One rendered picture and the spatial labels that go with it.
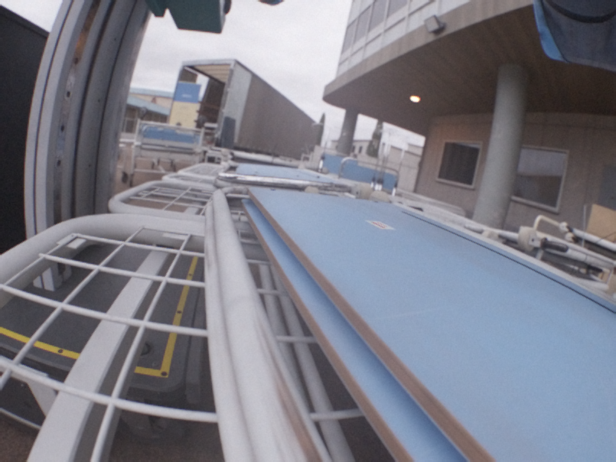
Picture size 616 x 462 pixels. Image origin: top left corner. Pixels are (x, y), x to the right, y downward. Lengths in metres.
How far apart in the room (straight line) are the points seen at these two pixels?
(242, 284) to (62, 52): 0.51
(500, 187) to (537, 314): 4.68
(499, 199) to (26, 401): 5.08
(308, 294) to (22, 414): 0.61
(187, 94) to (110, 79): 10.60
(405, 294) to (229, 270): 0.11
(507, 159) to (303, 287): 4.83
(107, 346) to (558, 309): 0.38
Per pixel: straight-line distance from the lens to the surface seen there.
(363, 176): 3.26
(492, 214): 4.87
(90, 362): 0.25
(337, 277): 0.18
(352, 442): 0.78
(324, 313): 0.18
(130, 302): 0.31
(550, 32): 0.36
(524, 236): 0.79
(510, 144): 5.02
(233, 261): 0.19
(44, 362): 0.46
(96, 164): 0.79
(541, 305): 0.26
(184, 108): 11.29
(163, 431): 0.66
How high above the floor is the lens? 0.62
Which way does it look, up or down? 14 degrees down
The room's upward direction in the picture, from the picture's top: 12 degrees clockwise
